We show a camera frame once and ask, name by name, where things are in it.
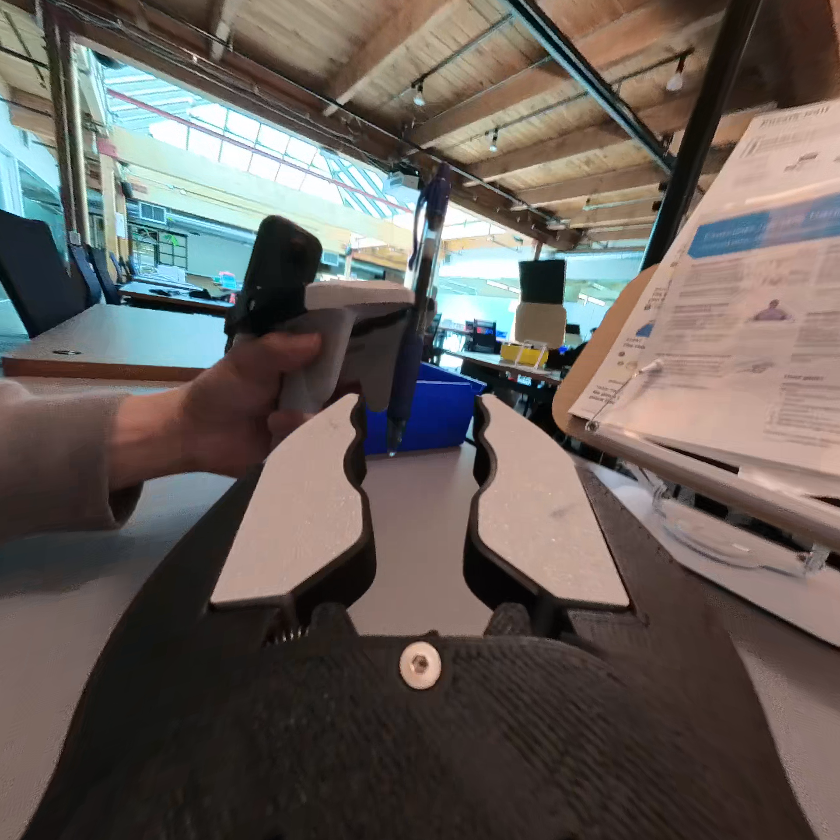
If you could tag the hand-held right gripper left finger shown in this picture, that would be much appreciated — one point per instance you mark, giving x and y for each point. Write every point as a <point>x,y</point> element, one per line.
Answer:
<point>295,512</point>

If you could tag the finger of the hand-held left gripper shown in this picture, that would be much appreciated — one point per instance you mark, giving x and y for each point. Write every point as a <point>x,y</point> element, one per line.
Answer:
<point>380,361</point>
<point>361,296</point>

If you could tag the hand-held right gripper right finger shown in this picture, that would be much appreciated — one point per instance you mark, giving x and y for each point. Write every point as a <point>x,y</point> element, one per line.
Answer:
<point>538,518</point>

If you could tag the blue pen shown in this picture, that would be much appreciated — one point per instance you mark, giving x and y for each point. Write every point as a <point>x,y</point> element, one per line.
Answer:
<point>420,262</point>

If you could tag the blue storage bin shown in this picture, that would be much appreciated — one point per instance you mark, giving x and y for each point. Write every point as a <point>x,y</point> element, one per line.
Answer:
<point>439,413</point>

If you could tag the dark wooden desk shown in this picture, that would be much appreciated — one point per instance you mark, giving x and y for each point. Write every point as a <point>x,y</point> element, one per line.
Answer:
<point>170,298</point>

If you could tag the grey desk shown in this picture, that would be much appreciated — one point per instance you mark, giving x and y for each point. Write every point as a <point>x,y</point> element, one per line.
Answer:
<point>420,525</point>

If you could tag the person's left hand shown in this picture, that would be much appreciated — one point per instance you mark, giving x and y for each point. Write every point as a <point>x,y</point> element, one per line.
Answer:
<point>210,420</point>

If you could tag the ceiling projector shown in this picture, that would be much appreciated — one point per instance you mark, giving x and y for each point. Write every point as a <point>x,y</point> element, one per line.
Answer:
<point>402,187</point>

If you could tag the yellow bin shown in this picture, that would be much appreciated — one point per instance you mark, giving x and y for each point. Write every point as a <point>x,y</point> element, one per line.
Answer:
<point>508,354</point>

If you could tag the wooden document stand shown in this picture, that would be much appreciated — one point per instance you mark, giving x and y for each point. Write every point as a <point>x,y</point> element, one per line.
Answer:
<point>594,367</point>

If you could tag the cream rounded board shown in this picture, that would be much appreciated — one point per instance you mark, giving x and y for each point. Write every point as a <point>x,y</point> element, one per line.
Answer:
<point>541,325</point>

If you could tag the black office chair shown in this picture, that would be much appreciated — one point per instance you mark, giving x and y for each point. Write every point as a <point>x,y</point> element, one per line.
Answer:
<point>98,275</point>
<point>39,275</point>

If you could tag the black panel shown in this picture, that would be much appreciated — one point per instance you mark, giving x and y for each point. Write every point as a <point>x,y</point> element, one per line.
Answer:
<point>541,282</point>

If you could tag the printed sheet blue banner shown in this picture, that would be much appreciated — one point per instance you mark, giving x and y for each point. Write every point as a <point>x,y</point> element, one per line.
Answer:
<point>741,295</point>

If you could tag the black pole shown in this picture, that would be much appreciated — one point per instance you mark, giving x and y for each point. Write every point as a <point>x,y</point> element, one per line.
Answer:
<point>709,118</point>

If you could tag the wall air vent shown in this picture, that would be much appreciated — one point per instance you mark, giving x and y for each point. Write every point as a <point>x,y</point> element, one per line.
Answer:
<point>152,212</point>

